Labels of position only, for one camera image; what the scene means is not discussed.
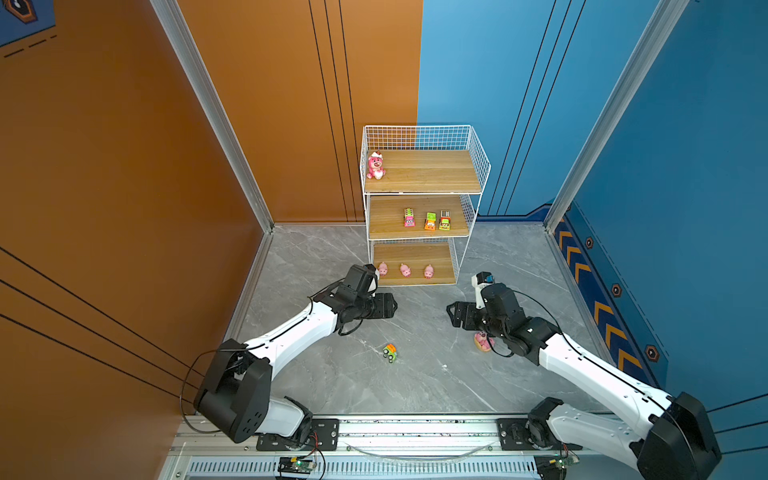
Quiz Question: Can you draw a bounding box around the pink round cake toy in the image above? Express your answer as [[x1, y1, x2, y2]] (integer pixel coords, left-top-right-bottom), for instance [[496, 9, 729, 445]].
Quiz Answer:
[[474, 332, 494, 352]]

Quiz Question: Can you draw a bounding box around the green grey toy truck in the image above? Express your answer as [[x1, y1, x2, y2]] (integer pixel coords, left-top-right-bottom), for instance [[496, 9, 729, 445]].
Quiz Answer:
[[438, 210, 451, 231]]

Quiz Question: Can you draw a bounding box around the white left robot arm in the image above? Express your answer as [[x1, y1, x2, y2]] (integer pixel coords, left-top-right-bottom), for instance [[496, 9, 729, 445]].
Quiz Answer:
[[193, 264, 397, 446]]

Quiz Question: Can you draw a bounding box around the left green circuit board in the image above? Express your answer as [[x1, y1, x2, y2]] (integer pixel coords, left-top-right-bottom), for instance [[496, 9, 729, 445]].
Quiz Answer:
[[276, 457, 318, 479]]

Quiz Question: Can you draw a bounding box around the green orange toy truck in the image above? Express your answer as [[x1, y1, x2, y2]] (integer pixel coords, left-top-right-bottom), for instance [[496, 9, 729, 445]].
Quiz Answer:
[[424, 212, 437, 231]]

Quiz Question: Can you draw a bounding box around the white wire wooden shelf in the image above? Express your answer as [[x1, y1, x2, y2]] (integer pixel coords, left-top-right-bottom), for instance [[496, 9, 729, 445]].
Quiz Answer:
[[360, 125, 491, 287]]

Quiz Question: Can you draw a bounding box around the green circuit board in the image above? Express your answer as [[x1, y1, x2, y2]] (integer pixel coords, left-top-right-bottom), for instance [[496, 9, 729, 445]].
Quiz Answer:
[[547, 453, 580, 470], [276, 457, 318, 479]]

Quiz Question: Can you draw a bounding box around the right green circuit board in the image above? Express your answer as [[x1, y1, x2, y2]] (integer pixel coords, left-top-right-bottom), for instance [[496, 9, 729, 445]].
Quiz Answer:
[[547, 453, 580, 470]]

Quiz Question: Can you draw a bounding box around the orange green toy car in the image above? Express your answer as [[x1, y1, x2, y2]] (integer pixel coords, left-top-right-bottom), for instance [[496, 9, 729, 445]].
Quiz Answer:
[[382, 343, 398, 364]]

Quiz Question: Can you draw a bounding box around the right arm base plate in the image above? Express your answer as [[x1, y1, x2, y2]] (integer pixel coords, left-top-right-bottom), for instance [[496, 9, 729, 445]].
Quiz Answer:
[[496, 417, 583, 452]]

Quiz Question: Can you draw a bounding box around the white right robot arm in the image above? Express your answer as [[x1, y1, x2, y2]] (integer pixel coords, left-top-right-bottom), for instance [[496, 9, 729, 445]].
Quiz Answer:
[[446, 272, 722, 479]]

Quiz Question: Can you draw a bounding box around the aluminium front rail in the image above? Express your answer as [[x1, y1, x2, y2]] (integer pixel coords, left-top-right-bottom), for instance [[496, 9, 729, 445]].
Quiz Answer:
[[159, 414, 641, 479]]

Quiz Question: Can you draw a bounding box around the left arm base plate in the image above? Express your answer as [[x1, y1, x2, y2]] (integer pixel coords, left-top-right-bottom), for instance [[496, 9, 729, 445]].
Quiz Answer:
[[256, 418, 340, 452]]

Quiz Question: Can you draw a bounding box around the pink toy truck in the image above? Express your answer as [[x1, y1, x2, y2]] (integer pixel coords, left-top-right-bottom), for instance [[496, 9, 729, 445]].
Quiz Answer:
[[403, 208, 415, 228]]

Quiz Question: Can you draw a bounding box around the pink bear toy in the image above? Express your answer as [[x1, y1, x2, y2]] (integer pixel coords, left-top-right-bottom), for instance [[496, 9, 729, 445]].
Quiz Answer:
[[366, 151, 386, 180]]

